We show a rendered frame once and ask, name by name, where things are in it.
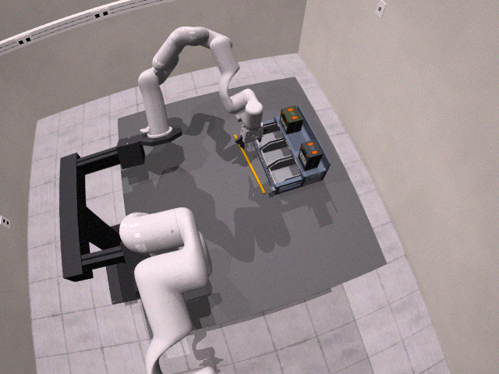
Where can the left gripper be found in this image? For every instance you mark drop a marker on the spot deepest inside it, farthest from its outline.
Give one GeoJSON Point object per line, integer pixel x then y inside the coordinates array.
{"type": "Point", "coordinates": [250, 136]}

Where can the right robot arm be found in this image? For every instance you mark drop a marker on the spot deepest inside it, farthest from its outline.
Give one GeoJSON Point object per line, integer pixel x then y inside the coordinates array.
{"type": "Point", "coordinates": [167, 274]}

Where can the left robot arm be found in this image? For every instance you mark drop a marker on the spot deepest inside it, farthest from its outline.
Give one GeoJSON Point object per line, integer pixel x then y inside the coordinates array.
{"type": "Point", "coordinates": [168, 57]}

